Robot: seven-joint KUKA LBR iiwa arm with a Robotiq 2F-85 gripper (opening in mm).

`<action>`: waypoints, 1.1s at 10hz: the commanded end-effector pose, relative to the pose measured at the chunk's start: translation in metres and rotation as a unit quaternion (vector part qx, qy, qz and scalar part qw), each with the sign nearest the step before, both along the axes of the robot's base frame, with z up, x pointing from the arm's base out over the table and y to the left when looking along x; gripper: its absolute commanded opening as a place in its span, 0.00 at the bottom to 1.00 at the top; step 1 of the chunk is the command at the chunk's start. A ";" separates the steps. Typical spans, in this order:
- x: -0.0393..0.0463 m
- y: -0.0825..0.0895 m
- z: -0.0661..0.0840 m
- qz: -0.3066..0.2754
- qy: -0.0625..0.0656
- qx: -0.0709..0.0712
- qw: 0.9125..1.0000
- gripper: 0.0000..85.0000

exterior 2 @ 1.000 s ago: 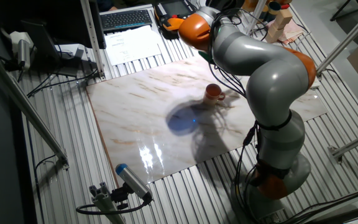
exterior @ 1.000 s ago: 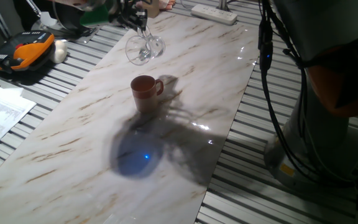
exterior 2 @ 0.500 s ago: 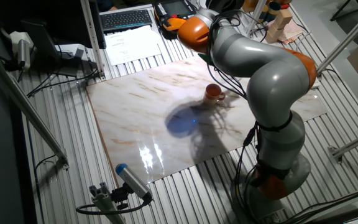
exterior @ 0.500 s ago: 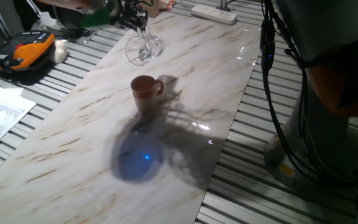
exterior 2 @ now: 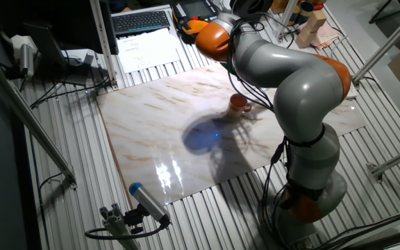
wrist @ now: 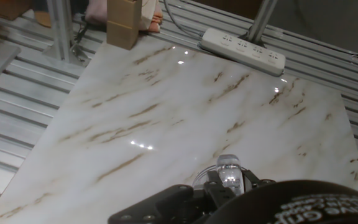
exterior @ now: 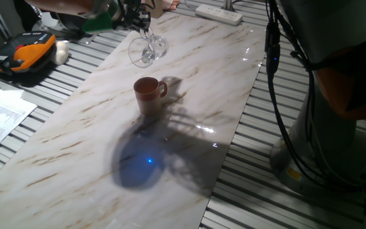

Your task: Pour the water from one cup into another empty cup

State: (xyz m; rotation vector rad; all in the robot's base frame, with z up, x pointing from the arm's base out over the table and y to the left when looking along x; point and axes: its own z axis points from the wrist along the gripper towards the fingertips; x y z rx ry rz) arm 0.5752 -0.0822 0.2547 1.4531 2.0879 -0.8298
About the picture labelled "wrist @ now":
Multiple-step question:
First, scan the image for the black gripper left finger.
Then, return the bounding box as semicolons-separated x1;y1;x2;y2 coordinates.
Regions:
108;170;239;224

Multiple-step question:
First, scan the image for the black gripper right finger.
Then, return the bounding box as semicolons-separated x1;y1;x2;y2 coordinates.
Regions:
242;169;276;190

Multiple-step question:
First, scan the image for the clear glass mug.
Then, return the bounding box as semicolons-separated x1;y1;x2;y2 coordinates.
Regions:
193;154;247;197

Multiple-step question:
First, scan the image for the marble pattern board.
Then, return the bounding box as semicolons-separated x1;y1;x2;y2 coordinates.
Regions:
0;34;358;224

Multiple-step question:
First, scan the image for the white power strip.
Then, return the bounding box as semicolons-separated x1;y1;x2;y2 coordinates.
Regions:
200;27;287;77

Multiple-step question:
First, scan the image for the pink cloth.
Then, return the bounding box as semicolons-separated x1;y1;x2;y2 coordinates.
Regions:
85;0;164;34

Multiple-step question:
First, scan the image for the brown wooden box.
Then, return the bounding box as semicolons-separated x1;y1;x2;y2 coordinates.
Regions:
0;0;33;21

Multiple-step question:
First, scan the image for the slanted aluminium frame beam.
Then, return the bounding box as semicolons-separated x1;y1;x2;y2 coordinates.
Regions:
239;0;279;46

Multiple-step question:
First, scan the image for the white power strip cable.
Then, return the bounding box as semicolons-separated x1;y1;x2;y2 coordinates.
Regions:
162;0;205;40

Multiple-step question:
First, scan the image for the slim aluminium post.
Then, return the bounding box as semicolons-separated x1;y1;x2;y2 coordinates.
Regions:
42;0;91;67

